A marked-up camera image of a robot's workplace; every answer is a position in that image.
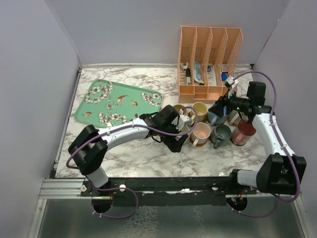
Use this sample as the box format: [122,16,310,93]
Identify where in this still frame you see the pink red mug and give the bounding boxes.
[231,121,256,146]

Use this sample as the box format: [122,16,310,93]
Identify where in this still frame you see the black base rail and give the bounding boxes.
[81,177,256,206]

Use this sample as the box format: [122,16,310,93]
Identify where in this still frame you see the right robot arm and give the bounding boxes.
[209,77,307,195]

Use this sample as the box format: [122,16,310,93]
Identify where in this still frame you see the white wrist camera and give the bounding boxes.
[224,76,239,99]
[172,115,192,131]

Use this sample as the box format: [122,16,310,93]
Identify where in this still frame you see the green floral mug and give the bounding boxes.
[227,110,245,127]

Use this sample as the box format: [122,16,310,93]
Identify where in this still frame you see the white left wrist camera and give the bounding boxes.
[172,115,192,131]

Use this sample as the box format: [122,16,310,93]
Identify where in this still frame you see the pale pink mug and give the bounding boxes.
[190,122,211,147]

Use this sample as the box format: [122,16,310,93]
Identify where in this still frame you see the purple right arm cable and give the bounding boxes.
[225,71,303,218]

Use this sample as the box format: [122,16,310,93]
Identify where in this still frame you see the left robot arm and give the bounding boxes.
[68,105,192,196]

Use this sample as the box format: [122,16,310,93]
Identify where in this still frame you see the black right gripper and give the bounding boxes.
[209,89,251,117]

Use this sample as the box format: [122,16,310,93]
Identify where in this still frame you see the green floral tray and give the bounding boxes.
[74,79,162,128]

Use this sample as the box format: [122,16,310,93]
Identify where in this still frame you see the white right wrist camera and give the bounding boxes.
[224,76,239,99]

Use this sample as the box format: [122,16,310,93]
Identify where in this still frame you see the dark grey mug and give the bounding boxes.
[210,124,232,149]

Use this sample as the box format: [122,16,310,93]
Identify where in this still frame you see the grey white mug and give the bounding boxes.
[180,126,190,143]

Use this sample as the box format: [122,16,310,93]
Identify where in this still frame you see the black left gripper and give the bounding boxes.
[159,121,188,153]

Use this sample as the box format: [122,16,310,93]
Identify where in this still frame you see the light blue mug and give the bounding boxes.
[207,112,227,126]

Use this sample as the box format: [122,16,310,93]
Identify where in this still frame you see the peach plastic desk organizer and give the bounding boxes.
[177,26,243,104]

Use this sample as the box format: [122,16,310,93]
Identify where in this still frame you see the beige ceramic mug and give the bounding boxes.
[173,104,190,116]

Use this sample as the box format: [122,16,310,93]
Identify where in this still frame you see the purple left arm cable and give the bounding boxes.
[66,106,198,219]

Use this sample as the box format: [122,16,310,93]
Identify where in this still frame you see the pale yellow mug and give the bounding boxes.
[189,102,208,125]

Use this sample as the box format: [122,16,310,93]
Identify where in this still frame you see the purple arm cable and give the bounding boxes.
[225,71,303,218]
[66,106,198,219]

